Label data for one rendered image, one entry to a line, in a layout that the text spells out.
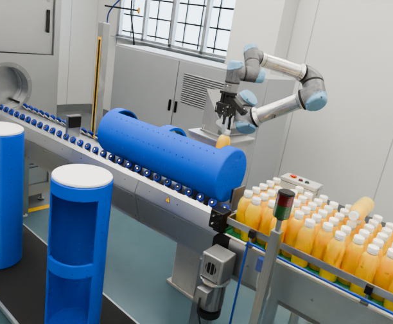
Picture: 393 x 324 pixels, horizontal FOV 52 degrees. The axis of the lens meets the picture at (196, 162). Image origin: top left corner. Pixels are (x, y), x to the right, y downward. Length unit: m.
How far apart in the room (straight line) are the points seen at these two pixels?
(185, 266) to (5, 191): 1.25
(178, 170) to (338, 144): 2.92
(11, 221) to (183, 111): 2.18
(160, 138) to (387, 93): 2.90
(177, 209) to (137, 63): 2.87
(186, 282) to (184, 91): 2.06
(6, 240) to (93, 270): 0.86
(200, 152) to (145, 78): 2.73
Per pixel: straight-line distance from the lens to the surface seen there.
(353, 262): 1.70
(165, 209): 2.15
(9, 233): 2.76
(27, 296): 2.64
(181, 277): 2.92
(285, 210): 1.48
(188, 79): 4.14
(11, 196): 2.65
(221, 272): 1.76
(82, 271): 2.04
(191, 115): 4.14
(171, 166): 2.06
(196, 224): 2.04
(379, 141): 4.55
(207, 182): 1.94
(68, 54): 7.34
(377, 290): 1.67
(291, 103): 2.25
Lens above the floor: 1.76
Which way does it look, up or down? 18 degrees down
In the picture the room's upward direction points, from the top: 9 degrees clockwise
